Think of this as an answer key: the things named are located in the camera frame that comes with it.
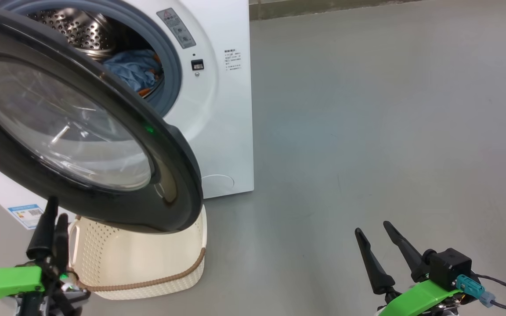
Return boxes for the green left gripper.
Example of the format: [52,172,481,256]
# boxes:
[0,196,91,316]

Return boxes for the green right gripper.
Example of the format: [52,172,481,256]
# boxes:
[355,221,462,316]

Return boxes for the black round glass washer door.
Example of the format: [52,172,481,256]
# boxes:
[0,5,204,234]

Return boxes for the blue printed garment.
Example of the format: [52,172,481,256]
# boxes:
[102,49,163,97]

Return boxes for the round filter cover on washer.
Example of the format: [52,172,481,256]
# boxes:
[201,174,235,196]

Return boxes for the white front-load washing machine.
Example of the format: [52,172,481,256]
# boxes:
[0,0,254,230]

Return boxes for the stainless steel washer drum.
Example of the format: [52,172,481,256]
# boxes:
[25,8,148,62]

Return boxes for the blue energy label sticker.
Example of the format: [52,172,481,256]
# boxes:
[8,204,45,230]

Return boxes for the cream perforated laundry basket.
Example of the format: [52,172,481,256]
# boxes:
[68,204,207,301]

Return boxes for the grey warning sticker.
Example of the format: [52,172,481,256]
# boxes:
[156,7,196,49]

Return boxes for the black cable with teal plug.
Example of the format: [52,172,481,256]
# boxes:
[455,274,506,312]

